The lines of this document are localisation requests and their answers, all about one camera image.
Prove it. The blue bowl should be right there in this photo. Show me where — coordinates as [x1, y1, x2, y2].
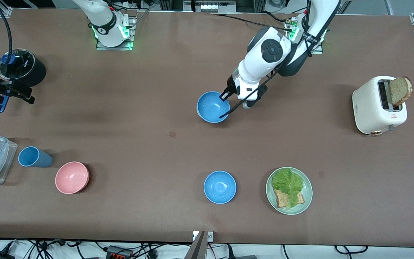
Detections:
[197, 91, 231, 123]
[203, 171, 237, 204]

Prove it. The pink bowl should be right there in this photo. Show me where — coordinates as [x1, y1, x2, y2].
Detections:
[55, 162, 90, 195]

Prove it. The blue ladle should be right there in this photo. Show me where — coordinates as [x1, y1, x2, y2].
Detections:
[0, 53, 15, 114]

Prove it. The black pot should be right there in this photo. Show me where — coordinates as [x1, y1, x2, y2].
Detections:
[0, 49, 47, 87]

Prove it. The blue cup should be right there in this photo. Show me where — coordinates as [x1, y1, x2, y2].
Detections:
[18, 146, 53, 168]

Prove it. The grey power strip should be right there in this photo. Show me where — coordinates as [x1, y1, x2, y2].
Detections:
[184, 0, 237, 14]

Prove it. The green lettuce leaf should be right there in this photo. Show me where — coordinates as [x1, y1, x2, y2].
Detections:
[272, 168, 304, 210]

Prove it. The toast slice under lettuce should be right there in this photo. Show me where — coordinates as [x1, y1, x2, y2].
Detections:
[274, 189, 305, 208]

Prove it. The light green plate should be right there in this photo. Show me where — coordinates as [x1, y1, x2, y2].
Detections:
[266, 167, 313, 215]

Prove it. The white toaster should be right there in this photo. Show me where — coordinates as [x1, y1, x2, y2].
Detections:
[352, 76, 408, 136]

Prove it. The brown bread slice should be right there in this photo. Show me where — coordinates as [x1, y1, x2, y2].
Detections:
[388, 76, 413, 106]

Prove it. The black orange power strip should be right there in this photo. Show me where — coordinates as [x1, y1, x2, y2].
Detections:
[106, 245, 133, 259]

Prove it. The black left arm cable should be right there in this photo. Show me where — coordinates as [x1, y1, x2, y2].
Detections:
[219, 7, 339, 119]

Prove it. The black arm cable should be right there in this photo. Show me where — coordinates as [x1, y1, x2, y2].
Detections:
[219, 7, 339, 119]
[0, 0, 13, 62]

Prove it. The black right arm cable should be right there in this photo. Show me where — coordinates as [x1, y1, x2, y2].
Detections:
[0, 0, 13, 62]

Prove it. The black braided table cable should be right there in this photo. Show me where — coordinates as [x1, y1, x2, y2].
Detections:
[210, 14, 293, 31]

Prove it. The white pole bracket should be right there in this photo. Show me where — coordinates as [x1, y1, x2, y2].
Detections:
[193, 231, 214, 242]

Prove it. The grey camera pole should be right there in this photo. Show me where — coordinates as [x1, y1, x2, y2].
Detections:
[184, 231, 207, 259]

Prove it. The black looped floor cable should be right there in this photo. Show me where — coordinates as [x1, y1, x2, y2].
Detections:
[334, 245, 368, 255]

